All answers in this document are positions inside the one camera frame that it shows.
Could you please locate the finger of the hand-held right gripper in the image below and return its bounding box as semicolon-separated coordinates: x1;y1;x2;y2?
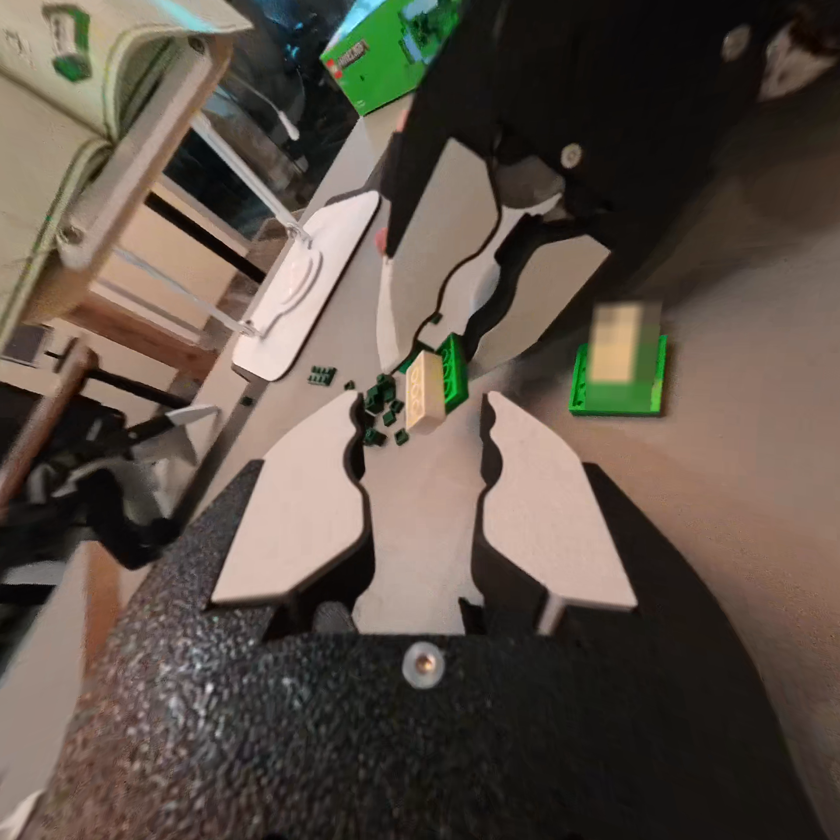
462;210;612;372
377;138;505;376

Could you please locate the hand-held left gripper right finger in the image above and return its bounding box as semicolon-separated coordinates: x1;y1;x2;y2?
472;392;638;636

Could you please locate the white book stand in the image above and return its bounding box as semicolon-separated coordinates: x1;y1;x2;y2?
0;26;382;383

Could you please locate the lego instruction booklet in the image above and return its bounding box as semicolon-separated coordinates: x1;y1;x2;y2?
0;0;255;343

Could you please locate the black and white spare device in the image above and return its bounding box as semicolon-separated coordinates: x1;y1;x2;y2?
0;395;220;572

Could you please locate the dark green lego piece pile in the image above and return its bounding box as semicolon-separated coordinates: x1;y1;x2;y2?
357;375;410;451

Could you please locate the green lego set box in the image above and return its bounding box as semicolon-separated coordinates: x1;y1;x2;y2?
320;0;460;118

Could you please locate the green lego plate cream brick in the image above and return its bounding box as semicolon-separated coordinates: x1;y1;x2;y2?
569;335;666;417
403;333;471;435

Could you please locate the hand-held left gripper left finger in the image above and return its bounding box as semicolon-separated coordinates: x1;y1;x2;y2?
209;392;376;608

